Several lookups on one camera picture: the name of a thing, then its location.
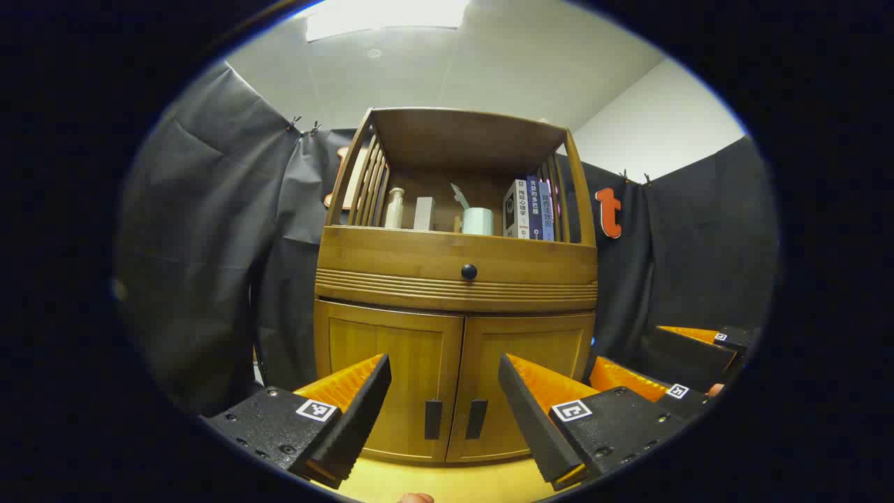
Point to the black backdrop cloth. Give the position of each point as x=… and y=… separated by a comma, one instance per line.
x=209, y=244

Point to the wooden double-door shoe cabinet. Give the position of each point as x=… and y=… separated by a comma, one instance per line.
x=461, y=140

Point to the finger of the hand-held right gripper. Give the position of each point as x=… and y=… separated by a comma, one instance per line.
x=688, y=356
x=621, y=376

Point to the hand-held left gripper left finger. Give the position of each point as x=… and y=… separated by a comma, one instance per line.
x=363, y=412

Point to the dark blue book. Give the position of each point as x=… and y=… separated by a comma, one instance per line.
x=534, y=209

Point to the wooden drawer with black knob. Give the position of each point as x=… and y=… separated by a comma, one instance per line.
x=391, y=255

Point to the wooden shoe cabinet door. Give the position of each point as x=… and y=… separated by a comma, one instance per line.
x=377, y=363
x=538, y=342

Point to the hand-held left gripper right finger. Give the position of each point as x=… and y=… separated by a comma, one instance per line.
x=531, y=426

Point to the white paper slip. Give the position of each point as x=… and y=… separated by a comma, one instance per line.
x=459, y=194

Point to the mint green cup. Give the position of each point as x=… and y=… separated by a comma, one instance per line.
x=478, y=221

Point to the white book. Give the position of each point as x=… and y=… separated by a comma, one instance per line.
x=515, y=209

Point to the ceiling light panel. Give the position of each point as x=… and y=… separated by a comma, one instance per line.
x=384, y=14

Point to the white bottle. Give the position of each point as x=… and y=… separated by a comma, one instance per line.
x=394, y=209

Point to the white box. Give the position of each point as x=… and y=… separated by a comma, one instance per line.
x=424, y=213

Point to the light blue book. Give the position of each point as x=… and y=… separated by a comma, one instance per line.
x=546, y=209

